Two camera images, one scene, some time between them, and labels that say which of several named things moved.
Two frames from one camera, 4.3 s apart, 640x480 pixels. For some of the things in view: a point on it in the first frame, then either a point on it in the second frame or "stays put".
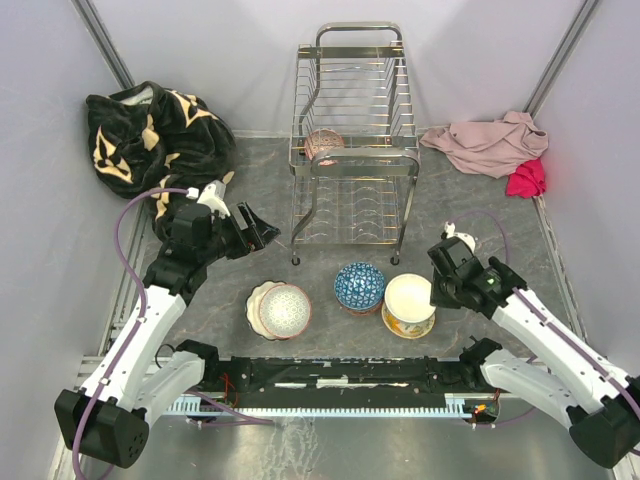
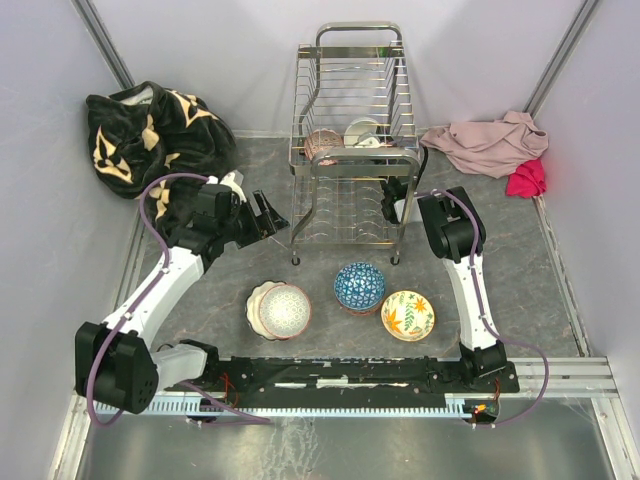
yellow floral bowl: (407, 330) stays put
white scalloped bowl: (253, 308) stays put
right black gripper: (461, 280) -> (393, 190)
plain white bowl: (408, 297) -> (357, 127)
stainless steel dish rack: (354, 152) stays put
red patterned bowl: (323, 139) stays put
